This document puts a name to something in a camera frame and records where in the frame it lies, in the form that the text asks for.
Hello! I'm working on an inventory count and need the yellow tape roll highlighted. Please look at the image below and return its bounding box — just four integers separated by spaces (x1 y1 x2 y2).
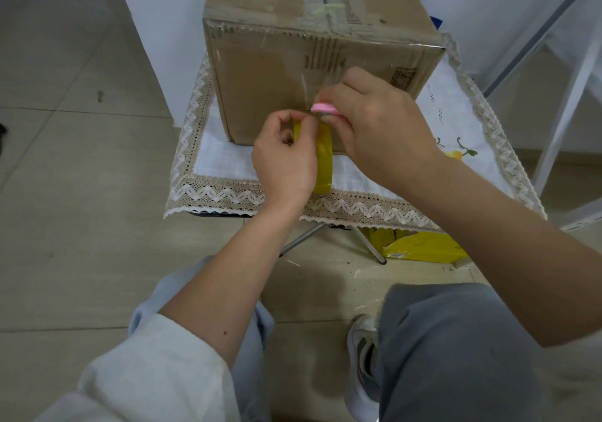
293 118 335 196

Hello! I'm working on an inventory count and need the person's right trouser leg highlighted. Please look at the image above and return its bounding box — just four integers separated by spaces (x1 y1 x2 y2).
374 283 551 422

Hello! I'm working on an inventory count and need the person's right white shoe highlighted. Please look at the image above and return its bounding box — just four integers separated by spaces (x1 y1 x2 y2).
343 314 382 422

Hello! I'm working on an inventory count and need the yellow plastic packet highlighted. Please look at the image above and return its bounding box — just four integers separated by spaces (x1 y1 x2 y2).
366 227 470 265

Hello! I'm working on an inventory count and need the person's left forearm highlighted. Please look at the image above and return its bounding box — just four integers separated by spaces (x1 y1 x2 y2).
159 203 307 369

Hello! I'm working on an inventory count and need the person's right hand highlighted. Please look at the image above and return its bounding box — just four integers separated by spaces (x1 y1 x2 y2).
312 65 445 197

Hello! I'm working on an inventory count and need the person's right white sleeve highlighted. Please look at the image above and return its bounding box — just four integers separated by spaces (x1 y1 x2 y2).
536 330 602 422

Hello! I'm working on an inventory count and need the person's left trouser leg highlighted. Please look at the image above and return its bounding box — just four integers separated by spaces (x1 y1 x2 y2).
127 255 276 422

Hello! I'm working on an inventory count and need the person's left hand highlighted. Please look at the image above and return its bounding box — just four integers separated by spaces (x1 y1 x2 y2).
251 109 320 213

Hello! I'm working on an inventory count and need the person's left white sleeve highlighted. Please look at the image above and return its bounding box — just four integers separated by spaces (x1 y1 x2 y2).
35 313 241 422

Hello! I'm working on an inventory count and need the brown cardboard box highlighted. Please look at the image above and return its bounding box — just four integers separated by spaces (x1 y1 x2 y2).
202 0 446 154

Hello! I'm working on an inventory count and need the white metal shelf rack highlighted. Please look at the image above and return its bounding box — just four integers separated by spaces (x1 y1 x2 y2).
479 0 602 232

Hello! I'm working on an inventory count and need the metal table leg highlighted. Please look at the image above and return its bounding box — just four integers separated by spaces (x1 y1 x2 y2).
280 221 328 257
352 227 388 265

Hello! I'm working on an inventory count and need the person's white sleeve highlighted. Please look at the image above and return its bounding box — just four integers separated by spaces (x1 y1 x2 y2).
35 313 241 422
536 330 602 422

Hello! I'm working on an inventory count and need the person's right forearm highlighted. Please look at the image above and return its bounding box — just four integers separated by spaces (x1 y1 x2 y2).
409 153 602 348

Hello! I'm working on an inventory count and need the person's trouser leg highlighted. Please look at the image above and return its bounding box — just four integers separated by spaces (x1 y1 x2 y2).
127 255 276 422
374 283 551 422

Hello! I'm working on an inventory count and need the white lace-trimmed tablecloth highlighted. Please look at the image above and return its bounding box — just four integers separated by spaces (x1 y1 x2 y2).
163 31 548 232

